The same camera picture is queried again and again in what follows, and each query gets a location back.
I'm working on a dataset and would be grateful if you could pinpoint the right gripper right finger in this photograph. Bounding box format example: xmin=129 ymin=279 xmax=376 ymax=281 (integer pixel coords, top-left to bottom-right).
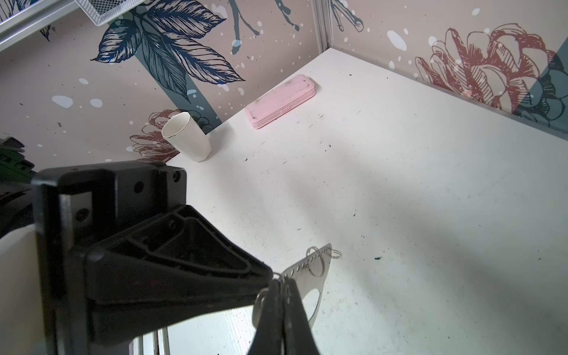
xmin=283 ymin=279 xmax=319 ymax=355

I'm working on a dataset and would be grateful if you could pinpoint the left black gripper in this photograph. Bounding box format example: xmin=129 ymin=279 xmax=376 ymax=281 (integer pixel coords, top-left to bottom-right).
xmin=31 ymin=161 xmax=273 ymax=354

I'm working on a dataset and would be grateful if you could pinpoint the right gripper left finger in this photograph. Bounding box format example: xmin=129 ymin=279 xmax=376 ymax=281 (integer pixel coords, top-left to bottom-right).
xmin=248 ymin=279 xmax=283 ymax=355

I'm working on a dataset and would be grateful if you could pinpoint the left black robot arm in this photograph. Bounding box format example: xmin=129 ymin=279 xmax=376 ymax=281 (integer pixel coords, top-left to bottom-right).
xmin=1 ymin=138 xmax=272 ymax=354

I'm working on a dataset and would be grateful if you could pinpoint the white paper cup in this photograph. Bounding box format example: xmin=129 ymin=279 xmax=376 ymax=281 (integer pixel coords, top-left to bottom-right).
xmin=161 ymin=112 xmax=212 ymax=162

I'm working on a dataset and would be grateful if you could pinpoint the pink plastic case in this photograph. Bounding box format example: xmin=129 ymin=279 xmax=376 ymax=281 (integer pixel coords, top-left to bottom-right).
xmin=245 ymin=75 xmax=316 ymax=130

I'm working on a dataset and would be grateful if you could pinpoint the white wire mesh shelf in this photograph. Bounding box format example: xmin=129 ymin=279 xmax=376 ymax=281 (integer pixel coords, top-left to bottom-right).
xmin=75 ymin=0 xmax=145 ymax=27

